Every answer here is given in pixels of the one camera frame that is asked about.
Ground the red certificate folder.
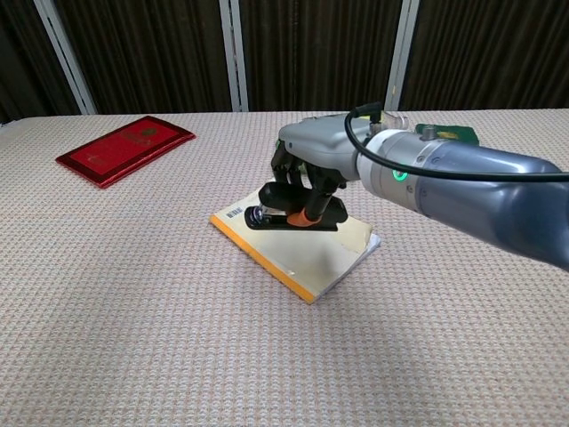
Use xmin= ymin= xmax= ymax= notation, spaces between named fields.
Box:
xmin=55 ymin=115 xmax=197 ymax=189

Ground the yellow spine notebook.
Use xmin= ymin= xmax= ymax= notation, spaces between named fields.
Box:
xmin=209 ymin=187 xmax=382 ymax=305

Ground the green and yellow sponge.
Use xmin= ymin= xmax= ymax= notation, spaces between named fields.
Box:
xmin=415 ymin=123 xmax=479 ymax=144

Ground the clear bottle with green label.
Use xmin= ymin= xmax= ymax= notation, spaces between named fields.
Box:
xmin=306 ymin=112 xmax=411 ymax=131

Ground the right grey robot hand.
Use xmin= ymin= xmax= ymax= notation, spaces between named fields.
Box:
xmin=270 ymin=113 xmax=374 ymax=228

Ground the grey metal partition post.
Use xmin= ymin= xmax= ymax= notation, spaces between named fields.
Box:
xmin=218 ymin=0 xmax=249 ymax=113
xmin=383 ymin=0 xmax=421 ymax=112
xmin=33 ymin=0 xmax=98 ymax=116

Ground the black stapler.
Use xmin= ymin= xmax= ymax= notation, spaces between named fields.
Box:
xmin=244 ymin=181 xmax=349 ymax=233

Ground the beige woven tablecloth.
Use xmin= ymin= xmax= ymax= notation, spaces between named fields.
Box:
xmin=0 ymin=108 xmax=569 ymax=427

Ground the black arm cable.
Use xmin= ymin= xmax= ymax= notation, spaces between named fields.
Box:
xmin=344 ymin=102 xmax=569 ymax=182

